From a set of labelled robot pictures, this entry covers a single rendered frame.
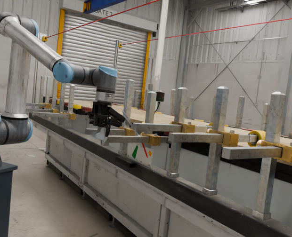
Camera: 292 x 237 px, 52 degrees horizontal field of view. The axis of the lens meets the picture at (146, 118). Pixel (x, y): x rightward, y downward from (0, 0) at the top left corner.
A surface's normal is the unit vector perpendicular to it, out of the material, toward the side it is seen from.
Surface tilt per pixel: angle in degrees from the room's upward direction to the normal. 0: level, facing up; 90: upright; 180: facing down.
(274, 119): 90
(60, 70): 92
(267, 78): 90
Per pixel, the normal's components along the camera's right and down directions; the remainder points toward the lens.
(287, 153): -0.83, -0.04
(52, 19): 0.58, 0.13
